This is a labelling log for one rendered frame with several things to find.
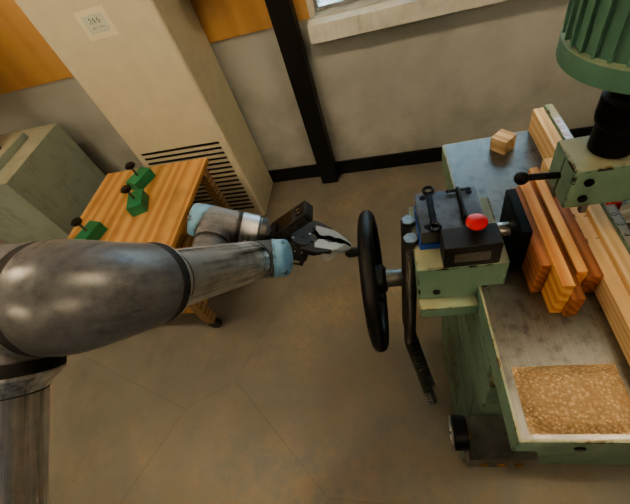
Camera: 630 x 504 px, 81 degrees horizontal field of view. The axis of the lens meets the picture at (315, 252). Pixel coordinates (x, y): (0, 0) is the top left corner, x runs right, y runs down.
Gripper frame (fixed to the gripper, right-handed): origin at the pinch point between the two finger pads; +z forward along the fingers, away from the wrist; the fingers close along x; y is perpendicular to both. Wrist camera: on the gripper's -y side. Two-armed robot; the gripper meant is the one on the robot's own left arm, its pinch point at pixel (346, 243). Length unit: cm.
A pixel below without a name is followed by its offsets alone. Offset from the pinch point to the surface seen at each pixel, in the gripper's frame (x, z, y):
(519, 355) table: 32.2, 18.0, -22.1
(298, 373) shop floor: 2, 8, 87
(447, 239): 18.5, 5.9, -27.7
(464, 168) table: -7.8, 18.1, -22.1
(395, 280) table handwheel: 12.8, 7.8, -7.2
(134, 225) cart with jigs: -45, -70, 70
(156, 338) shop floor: -18, -57, 124
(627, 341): 32, 28, -30
